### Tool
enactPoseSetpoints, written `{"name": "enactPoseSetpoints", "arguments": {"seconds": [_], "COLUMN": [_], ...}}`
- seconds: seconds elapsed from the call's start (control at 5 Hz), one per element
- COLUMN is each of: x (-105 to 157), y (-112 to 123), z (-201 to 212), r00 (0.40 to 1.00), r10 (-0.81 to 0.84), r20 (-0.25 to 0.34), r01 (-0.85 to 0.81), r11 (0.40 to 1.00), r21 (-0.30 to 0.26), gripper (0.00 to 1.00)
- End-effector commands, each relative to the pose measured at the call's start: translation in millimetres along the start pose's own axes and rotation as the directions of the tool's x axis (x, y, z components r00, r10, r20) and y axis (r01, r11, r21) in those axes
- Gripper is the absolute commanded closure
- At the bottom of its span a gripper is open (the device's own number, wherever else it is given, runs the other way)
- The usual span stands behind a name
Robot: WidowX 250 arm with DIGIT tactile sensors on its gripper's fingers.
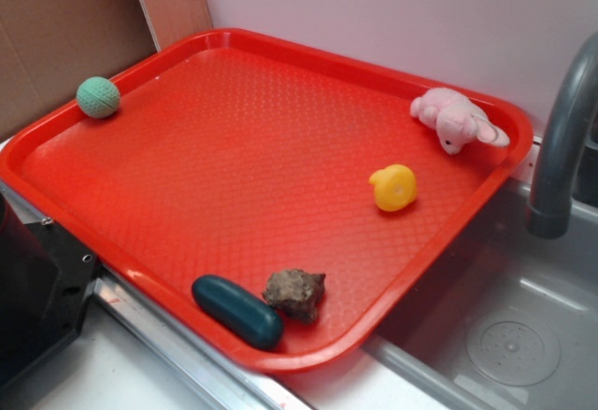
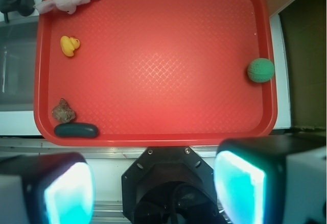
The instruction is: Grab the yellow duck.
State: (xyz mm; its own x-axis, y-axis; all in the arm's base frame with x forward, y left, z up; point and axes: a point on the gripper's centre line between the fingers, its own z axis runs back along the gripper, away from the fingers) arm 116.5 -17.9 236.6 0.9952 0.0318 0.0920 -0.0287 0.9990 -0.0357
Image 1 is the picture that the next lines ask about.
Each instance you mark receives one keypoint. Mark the yellow rubber duck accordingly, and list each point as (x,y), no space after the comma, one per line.
(395,187)

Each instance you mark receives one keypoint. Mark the red plastic tray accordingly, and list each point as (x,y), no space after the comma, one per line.
(239,155)

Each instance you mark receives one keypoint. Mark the brown rock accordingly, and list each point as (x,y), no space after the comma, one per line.
(296,293)

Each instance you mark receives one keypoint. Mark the dark green capsule toy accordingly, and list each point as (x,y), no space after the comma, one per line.
(249,318)

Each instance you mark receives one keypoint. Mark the pink plush bunny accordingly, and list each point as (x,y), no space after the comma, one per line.
(456,120)

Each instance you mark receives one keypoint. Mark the green textured ball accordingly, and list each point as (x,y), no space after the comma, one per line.
(98,97)

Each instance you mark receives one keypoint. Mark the grey toy sink basin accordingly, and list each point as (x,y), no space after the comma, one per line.
(502,319)

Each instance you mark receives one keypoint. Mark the grey faucet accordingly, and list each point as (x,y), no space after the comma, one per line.
(566,166)

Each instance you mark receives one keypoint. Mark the brown cardboard panel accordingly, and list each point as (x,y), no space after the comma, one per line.
(49,46)

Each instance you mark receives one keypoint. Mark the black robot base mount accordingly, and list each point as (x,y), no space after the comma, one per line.
(47,277)

